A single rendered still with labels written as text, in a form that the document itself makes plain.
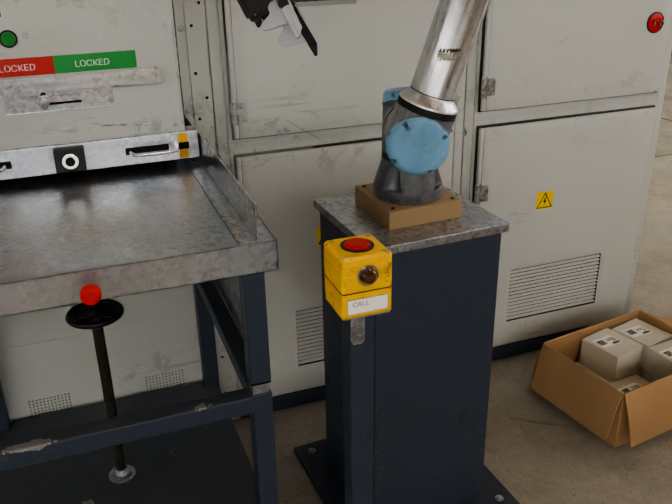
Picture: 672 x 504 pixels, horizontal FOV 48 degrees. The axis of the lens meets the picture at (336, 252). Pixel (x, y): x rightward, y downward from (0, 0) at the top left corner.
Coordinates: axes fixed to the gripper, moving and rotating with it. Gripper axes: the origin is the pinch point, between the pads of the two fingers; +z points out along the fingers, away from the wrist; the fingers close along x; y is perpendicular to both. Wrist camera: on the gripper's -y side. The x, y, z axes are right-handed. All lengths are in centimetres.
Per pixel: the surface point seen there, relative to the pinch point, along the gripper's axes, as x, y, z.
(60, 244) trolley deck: 9, 53, 9
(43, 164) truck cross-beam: -18, 62, -13
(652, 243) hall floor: -224, -74, 92
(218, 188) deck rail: -19.3, 31.6, 9.6
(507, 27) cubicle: -84, -42, 0
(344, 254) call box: 19.7, 8.6, 33.6
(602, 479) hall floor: -73, -7, 116
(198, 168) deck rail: -30.9, 36.7, 1.6
